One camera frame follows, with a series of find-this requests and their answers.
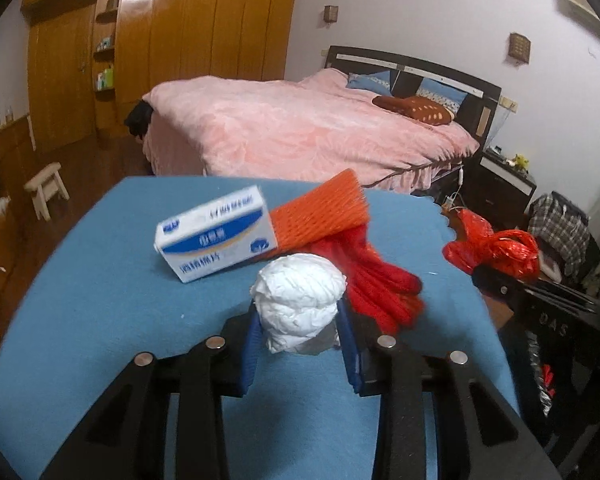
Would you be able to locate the wooden wardrobe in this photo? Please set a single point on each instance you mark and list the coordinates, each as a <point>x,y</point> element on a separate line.
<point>190,35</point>

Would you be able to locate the blue tablecloth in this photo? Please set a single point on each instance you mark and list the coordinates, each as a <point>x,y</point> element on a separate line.
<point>105,285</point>

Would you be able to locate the green and white container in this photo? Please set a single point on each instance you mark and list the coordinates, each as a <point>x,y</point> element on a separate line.
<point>105,79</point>

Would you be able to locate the white and blue box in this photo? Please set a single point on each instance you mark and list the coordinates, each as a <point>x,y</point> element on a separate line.
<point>215,232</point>

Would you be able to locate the small wooden stool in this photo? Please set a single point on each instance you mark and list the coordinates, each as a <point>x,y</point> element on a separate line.
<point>45,180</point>

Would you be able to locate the red knit glove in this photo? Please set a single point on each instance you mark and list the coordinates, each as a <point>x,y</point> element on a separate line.
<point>380,280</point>

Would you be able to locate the beige air conditioner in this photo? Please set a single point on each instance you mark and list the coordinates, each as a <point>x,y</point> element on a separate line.
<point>582,5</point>

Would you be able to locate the black cloth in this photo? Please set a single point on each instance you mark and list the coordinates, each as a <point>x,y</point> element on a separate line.
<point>140,120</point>

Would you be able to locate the dark wooden bed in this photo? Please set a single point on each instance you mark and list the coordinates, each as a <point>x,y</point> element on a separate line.
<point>480,100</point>

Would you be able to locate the plaid cloth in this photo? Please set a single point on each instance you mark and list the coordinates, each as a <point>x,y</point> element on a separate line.
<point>560,230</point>

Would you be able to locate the red plastic bag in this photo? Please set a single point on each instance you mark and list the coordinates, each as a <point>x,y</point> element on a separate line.
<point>500,250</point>

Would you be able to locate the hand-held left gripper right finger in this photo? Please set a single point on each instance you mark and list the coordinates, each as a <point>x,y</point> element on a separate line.
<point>352,355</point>

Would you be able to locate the yellow plush toy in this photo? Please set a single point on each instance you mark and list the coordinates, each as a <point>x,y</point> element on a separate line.
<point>520,161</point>

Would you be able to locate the pink blanket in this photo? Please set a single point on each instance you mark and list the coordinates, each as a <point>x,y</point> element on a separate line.
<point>280,130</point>

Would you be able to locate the orange foam fruit net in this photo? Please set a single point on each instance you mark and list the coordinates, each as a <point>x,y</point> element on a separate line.
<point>320,210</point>

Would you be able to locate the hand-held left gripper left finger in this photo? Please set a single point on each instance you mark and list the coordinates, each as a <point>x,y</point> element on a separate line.
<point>250,355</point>

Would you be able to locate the blue pillow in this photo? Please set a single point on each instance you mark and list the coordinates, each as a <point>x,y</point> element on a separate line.
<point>367,82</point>
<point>442,94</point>

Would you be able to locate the wall socket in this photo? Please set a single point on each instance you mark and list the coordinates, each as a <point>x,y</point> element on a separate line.
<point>509,104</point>

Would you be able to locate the dark nightstand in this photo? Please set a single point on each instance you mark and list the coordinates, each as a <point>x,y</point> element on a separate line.
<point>500,190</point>

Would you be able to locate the wooden sideboard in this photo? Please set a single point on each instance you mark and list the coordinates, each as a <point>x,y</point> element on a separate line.
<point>0,240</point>

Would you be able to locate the white paper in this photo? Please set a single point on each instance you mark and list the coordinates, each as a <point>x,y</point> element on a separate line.
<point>295,300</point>

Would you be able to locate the wooden wall lamp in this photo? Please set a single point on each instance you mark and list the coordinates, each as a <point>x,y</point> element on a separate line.
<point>519,47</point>
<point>331,14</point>

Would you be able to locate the brown dotted pillow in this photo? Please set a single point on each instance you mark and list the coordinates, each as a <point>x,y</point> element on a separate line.
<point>415,109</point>

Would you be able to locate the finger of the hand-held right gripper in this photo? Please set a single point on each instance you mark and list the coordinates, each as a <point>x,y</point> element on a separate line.
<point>565,292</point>
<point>500,287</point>

